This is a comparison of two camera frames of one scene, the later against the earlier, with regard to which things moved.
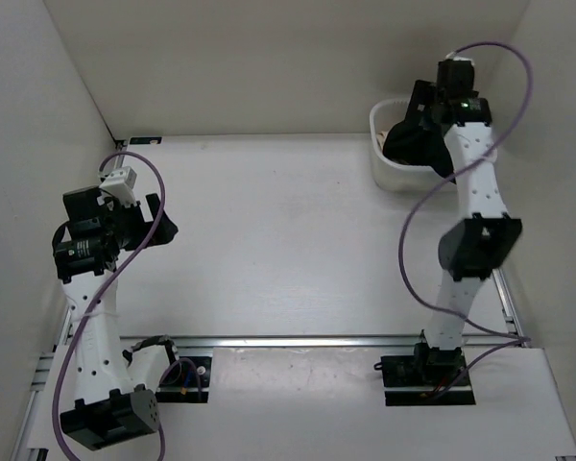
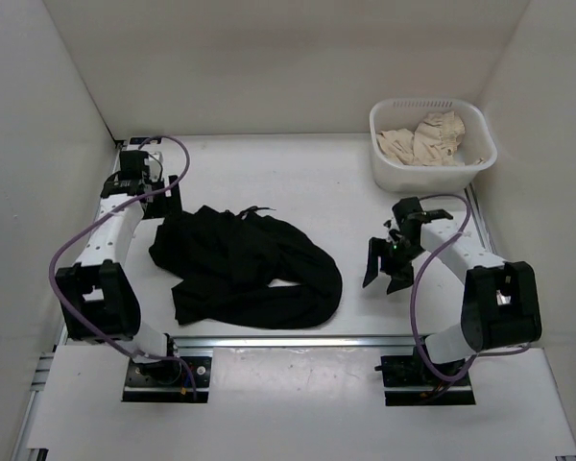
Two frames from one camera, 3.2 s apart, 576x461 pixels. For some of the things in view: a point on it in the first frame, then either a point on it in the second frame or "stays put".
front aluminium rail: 325,341 stays put
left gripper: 144,228 -> 170,206
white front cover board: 327,401 stays put
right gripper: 423,94 -> 402,277
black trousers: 412,144 -> 247,270
